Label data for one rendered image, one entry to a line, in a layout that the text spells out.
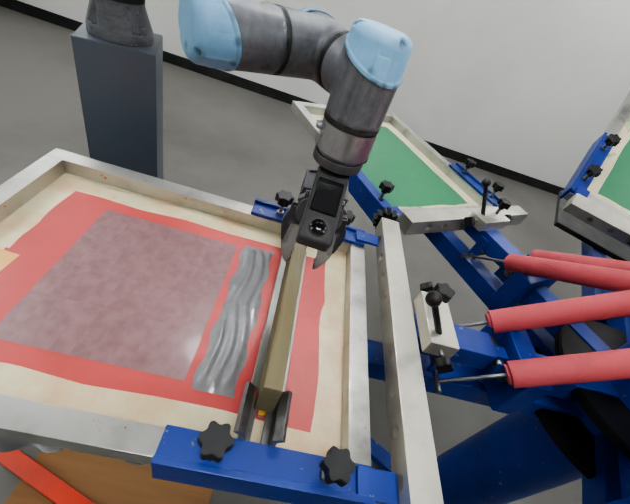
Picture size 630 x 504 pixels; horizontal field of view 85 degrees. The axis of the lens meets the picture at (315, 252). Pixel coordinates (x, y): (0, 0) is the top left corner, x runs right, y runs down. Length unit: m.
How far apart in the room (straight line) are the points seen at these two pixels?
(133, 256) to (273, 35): 0.52
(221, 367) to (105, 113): 0.78
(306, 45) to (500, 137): 4.54
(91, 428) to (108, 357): 0.13
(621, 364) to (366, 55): 0.65
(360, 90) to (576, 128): 4.89
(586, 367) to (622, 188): 1.01
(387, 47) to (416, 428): 0.52
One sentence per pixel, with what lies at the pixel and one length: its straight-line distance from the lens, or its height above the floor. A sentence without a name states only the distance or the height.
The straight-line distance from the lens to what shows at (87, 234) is 0.85.
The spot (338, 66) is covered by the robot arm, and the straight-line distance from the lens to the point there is 0.45.
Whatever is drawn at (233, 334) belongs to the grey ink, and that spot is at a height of 0.96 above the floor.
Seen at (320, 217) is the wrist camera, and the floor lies 1.27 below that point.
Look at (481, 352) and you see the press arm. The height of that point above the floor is 1.04.
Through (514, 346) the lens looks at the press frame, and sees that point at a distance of 0.84.
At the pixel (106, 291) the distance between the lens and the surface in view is 0.74.
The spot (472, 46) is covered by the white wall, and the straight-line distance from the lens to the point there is 4.48.
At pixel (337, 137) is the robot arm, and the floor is 1.36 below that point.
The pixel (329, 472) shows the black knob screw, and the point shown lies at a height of 1.06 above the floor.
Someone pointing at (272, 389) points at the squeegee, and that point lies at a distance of 0.52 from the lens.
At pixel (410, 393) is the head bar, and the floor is 1.04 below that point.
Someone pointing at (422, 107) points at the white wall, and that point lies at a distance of 4.54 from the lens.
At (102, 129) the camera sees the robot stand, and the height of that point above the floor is 0.98.
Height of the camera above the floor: 1.53
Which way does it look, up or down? 41 degrees down
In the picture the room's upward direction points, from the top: 22 degrees clockwise
